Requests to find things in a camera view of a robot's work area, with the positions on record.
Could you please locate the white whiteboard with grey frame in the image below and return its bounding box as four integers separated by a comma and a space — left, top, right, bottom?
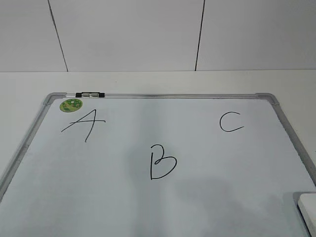
0, 93, 316, 237

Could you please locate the white rectangular eraser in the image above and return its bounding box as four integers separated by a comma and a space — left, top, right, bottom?
298, 193, 316, 237

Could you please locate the round green magnet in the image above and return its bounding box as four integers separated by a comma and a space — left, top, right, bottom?
60, 98, 83, 113

